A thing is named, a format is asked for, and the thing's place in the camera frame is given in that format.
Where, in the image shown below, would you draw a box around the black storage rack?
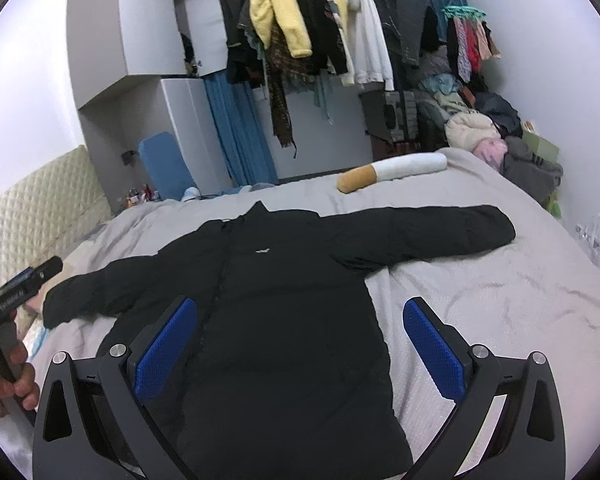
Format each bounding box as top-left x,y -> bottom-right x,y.
358,90 -> 419,160

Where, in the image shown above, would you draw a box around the green sock drying hanger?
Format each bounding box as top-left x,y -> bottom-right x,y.
442,0 -> 486,22

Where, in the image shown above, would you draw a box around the person's left hand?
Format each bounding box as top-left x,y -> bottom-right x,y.
0,341 -> 40,418

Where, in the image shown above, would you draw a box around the white hanging hoodie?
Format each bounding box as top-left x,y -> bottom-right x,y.
347,0 -> 394,91

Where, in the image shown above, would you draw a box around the cigarette shaped pillow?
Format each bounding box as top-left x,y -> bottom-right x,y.
336,153 -> 448,194

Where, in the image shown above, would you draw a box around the black hanging jacket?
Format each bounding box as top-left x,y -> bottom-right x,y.
297,0 -> 348,75

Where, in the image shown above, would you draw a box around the grey wardrobe cabinet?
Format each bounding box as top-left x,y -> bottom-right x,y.
67,0 -> 232,206

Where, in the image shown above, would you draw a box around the bottles on nightstand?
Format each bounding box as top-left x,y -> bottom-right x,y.
125,184 -> 160,208

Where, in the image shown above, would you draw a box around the black puffer jacket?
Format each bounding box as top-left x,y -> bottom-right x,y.
43,204 -> 516,479

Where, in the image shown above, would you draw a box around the yellow fleece hoodie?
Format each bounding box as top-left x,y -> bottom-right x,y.
249,0 -> 312,58

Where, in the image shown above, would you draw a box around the pile of clothes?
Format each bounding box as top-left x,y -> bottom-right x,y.
406,47 -> 564,211

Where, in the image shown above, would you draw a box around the cream quilted headboard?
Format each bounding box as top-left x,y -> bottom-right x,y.
0,145 -> 112,286

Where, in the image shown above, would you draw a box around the black wall socket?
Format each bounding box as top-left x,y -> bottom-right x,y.
120,150 -> 137,166

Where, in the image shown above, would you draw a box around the dark denim hanging jacket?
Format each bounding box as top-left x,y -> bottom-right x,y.
374,0 -> 429,66

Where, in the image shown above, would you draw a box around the blue curtain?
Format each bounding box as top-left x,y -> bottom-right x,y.
202,70 -> 278,185

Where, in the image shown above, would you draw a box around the dark plaid scarf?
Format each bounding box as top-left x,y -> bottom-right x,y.
265,22 -> 317,151

